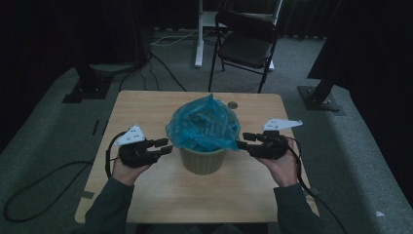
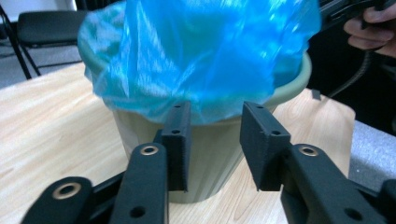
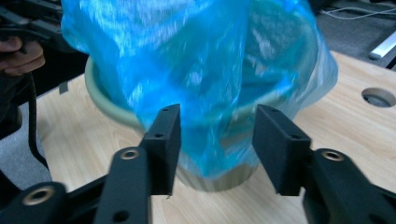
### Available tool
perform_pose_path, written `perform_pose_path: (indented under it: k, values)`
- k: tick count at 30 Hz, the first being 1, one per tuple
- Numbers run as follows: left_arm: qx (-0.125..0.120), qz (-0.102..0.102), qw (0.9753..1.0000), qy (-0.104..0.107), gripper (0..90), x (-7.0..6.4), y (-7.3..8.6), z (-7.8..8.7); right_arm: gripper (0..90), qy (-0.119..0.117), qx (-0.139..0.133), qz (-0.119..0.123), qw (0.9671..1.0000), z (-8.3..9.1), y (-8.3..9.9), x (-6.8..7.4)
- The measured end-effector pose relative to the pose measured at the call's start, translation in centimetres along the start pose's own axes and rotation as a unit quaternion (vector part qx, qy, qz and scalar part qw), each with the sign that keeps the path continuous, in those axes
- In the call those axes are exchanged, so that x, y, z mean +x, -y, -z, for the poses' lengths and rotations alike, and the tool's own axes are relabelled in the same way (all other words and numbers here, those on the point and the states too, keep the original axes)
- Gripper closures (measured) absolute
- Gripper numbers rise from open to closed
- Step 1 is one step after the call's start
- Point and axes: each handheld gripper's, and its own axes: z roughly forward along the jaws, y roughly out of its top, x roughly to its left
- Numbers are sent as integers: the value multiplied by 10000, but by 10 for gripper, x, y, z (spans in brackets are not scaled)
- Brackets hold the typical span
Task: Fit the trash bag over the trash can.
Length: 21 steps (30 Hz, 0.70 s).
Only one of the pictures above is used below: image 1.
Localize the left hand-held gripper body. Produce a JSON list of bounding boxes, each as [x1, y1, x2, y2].
[[113, 124, 158, 169]]

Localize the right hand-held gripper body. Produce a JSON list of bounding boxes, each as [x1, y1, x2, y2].
[[255, 117, 303, 161]]

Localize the green ribbed bin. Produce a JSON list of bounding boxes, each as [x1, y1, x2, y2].
[[178, 145, 228, 176]]

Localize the blue plastic bag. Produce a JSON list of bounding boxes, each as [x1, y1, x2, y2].
[[165, 93, 242, 153]]

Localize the person's left hand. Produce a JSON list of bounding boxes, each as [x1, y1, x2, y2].
[[111, 155, 154, 187]]

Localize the person's right hand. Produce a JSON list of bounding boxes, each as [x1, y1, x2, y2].
[[257, 147, 301, 188]]

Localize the black metal stand base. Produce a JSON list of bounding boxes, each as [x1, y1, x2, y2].
[[61, 62, 115, 104], [297, 74, 342, 112]]

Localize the black folding chair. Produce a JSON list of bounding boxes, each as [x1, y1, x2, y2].
[[207, 10, 281, 95]]

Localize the dark curtain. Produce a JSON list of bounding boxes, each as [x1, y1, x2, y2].
[[280, 0, 346, 41]]

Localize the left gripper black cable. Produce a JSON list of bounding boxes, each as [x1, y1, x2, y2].
[[104, 131, 131, 179]]

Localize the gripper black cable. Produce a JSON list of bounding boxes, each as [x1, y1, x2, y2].
[[104, 131, 131, 179], [285, 136, 349, 234]]

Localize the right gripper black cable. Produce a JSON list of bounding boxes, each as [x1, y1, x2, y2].
[[285, 136, 349, 234]]

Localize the thin black floor cable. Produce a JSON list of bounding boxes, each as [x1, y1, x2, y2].
[[118, 51, 188, 93]]

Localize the white floor cable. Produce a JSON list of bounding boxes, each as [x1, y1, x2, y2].
[[150, 28, 199, 47]]

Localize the thick black looped floor cable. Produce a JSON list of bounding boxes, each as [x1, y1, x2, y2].
[[2, 160, 95, 223]]

